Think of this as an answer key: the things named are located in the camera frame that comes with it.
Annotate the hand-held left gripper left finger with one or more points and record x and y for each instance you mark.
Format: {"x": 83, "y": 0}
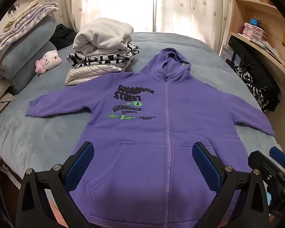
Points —
{"x": 79, "y": 165}

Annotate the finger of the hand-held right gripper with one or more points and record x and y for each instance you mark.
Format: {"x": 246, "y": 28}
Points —
{"x": 279, "y": 156}
{"x": 261, "y": 161}

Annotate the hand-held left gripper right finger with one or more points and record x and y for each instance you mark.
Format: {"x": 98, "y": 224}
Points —
{"x": 205, "y": 167}

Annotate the purple zip hoodie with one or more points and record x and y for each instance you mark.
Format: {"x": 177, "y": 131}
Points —
{"x": 144, "y": 128}

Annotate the black crumpled clothes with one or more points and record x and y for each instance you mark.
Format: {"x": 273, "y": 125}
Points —
{"x": 63, "y": 35}

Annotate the blue-grey bed blanket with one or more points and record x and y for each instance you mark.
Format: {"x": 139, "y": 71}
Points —
{"x": 38, "y": 133}

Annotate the black and white printed clothing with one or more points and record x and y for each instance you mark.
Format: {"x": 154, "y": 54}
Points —
{"x": 251, "y": 87}

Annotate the silver folded puffer jacket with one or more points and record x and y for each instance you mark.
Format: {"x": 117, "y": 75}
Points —
{"x": 90, "y": 74}

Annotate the black long bag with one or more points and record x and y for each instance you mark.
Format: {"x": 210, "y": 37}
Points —
{"x": 256, "y": 59}

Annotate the beige pillow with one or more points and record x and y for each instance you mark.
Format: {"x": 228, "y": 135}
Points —
{"x": 0, "y": 97}

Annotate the stack of papers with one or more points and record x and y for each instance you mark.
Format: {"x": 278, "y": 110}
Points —
{"x": 272, "y": 51}

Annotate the black and white patterned garment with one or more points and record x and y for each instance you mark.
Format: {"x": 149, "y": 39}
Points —
{"x": 102, "y": 59}

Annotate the white cat plush toy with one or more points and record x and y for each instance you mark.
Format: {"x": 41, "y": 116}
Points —
{"x": 49, "y": 59}

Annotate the white cardboard box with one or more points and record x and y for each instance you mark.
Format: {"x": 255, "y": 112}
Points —
{"x": 226, "y": 53}

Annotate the blue-grey folded quilt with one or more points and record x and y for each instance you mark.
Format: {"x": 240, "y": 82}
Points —
{"x": 26, "y": 52}

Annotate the pink drawer organizer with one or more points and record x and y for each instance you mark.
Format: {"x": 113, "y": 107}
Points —
{"x": 251, "y": 30}

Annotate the blue toy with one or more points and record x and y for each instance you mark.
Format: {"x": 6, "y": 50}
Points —
{"x": 253, "y": 21}

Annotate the wooden bookshelf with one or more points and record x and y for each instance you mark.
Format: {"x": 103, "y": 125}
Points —
{"x": 249, "y": 11}

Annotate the floral folded quilt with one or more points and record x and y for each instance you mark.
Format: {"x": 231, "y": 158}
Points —
{"x": 26, "y": 23}

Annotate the white floral sheer curtains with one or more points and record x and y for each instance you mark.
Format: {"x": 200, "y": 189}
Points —
{"x": 180, "y": 9}

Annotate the cartoon head wall sticker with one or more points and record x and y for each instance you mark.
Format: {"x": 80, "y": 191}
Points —
{"x": 14, "y": 11}

